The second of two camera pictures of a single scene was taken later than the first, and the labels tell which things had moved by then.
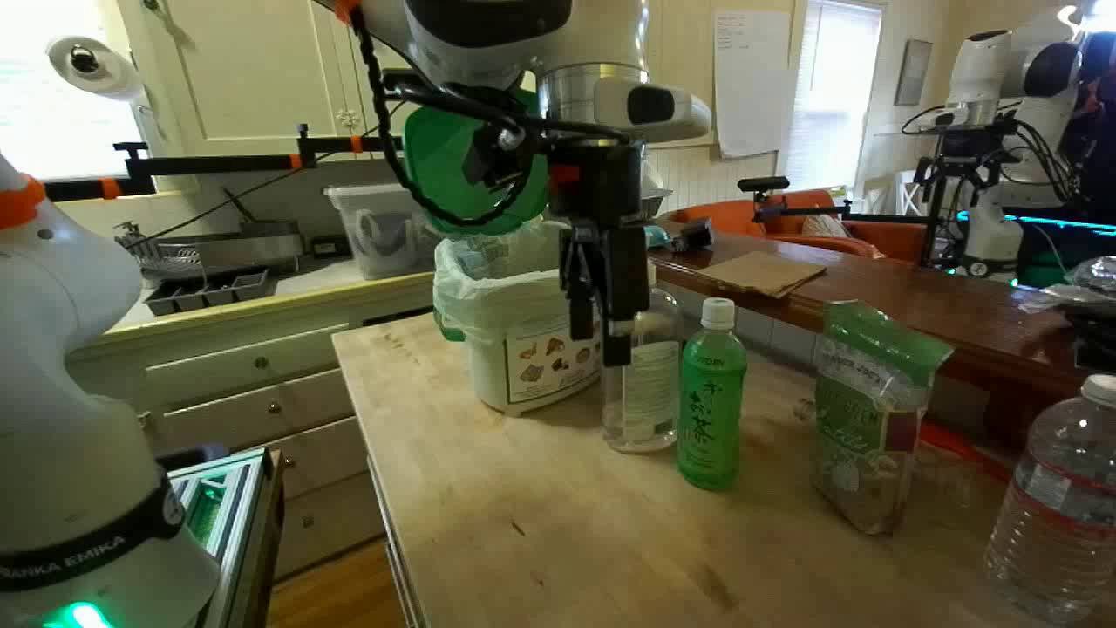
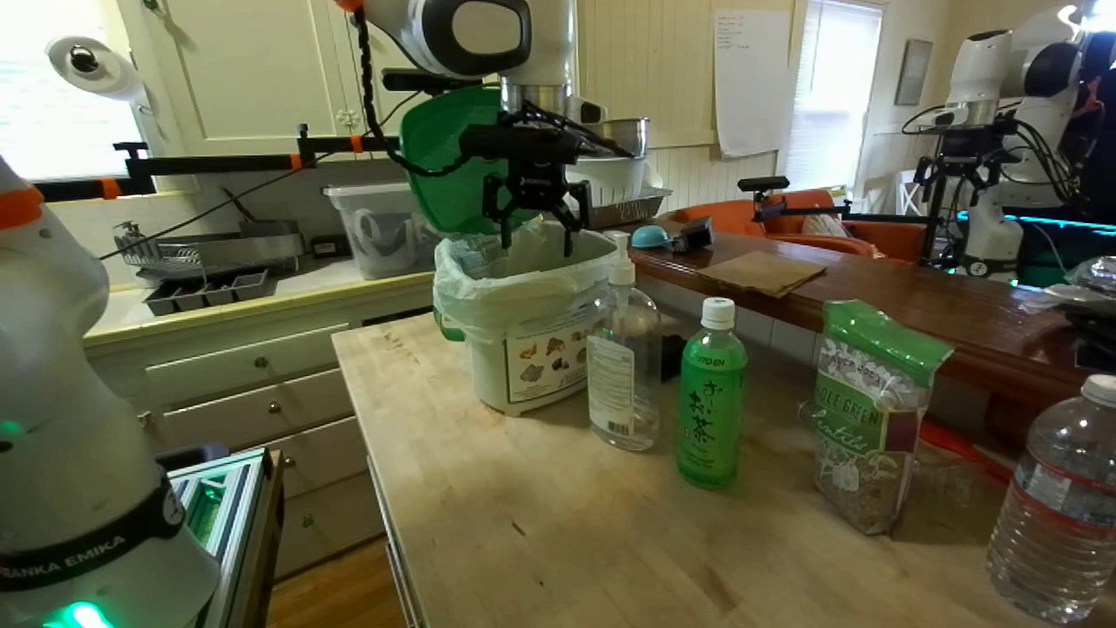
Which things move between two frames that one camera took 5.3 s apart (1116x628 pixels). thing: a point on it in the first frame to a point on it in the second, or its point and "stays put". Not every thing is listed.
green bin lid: x=436 y=144 stays put
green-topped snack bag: x=871 y=393 stays put
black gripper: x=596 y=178 to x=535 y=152
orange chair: x=807 y=217 stays put
